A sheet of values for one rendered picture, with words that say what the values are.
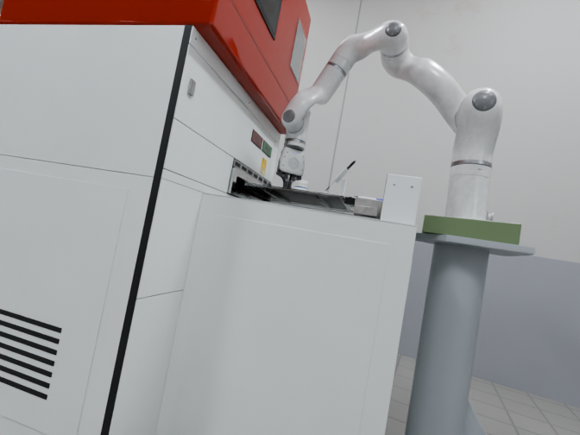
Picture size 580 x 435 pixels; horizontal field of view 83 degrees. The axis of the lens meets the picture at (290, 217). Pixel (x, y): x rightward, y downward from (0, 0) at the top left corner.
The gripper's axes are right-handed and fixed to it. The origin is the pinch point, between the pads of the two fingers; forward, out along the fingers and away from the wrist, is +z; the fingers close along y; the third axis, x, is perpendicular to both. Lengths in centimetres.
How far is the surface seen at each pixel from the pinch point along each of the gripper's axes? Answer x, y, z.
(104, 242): -25, -56, 29
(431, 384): -46, 39, 55
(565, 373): 5, 213, 74
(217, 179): -10.9, -28.9, 4.5
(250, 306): -30, -16, 40
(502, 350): 30, 189, 70
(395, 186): -46.0, 14.6, -0.3
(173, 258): -23, -38, 31
